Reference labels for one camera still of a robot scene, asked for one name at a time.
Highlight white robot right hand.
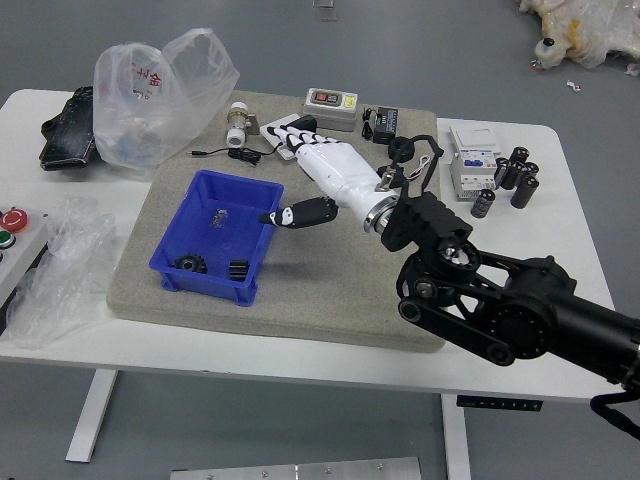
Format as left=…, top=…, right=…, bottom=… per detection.
left=258, top=124, right=399, bottom=230

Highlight small black hex nut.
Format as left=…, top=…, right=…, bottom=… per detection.
left=388, top=135, right=417, bottom=162

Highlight grey push-button control box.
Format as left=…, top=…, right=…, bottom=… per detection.
left=0, top=202, right=51, bottom=309

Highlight black module green print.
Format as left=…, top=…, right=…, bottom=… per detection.
left=360, top=105, right=400, bottom=145

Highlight brass valve white ends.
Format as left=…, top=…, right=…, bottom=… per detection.
left=224, top=102, right=261, bottom=150

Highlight blue plastic bin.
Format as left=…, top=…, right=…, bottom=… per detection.
left=149, top=169, right=285, bottom=307

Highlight white circuit breaker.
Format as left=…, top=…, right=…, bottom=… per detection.
left=448, top=148, right=501, bottom=203

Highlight grey-brown felt mat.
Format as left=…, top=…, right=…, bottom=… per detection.
left=105, top=89, right=449, bottom=354

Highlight black toothed gear wheel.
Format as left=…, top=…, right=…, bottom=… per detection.
left=171, top=253, right=209, bottom=276

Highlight clear plastic bag red print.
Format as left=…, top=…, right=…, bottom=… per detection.
left=93, top=28, right=241, bottom=181

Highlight white bottle black cap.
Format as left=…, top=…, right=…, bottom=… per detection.
left=532, top=37, right=567, bottom=67

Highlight black flat pouch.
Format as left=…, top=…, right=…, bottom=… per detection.
left=39, top=85, right=99, bottom=172

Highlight black table height controller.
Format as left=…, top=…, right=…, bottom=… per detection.
left=457, top=396, right=544, bottom=413

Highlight white-yellow plastic wrap heap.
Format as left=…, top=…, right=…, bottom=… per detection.
left=516, top=0, right=640, bottom=69

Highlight crumpled clear plastic bag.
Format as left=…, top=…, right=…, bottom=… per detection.
left=4, top=197, right=121, bottom=350

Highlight white table leg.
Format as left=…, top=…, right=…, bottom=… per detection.
left=65, top=370, right=119, bottom=462
left=440, top=394, right=472, bottom=480

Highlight red round push button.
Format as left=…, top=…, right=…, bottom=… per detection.
left=0, top=208, right=29, bottom=234

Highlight grey switch box red button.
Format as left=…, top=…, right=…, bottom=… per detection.
left=303, top=87, right=360, bottom=133

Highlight white wall socket plate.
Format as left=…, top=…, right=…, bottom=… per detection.
left=259, top=114, right=304, bottom=162

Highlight black connector red-white wires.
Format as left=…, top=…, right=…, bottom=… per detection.
left=399, top=155, right=432, bottom=182

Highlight thin black adapter cord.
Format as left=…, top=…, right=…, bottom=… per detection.
left=185, top=141, right=284, bottom=167

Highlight white wall switch panel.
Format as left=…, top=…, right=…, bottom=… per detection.
left=449, top=124, right=505, bottom=154

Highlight grey metal base plate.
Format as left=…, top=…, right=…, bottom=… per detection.
left=169, top=456, right=424, bottom=480

